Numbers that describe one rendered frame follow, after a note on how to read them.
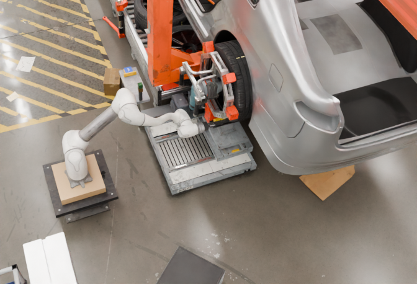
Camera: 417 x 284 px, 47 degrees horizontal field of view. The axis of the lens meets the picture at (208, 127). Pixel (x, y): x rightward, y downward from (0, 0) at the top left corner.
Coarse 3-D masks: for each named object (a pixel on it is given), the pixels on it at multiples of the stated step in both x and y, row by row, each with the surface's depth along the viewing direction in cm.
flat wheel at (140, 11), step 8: (136, 0) 511; (144, 0) 520; (176, 0) 538; (136, 8) 504; (144, 8) 504; (176, 8) 512; (136, 16) 512; (144, 16) 497; (176, 16) 501; (184, 16) 502; (144, 24) 505; (176, 24) 500; (184, 24) 507
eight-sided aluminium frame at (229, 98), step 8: (200, 56) 404; (208, 56) 387; (216, 56) 383; (200, 64) 411; (216, 64) 376; (224, 64) 375; (224, 72) 371; (224, 88) 373; (232, 96) 375; (208, 104) 417; (216, 104) 416; (224, 104) 382; (232, 104) 381; (216, 112) 406; (224, 112) 386
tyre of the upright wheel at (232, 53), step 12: (216, 48) 390; (228, 48) 379; (240, 48) 381; (228, 60) 373; (240, 60) 373; (240, 72) 371; (240, 84) 370; (240, 96) 373; (252, 96) 377; (240, 108) 379; (252, 108) 385
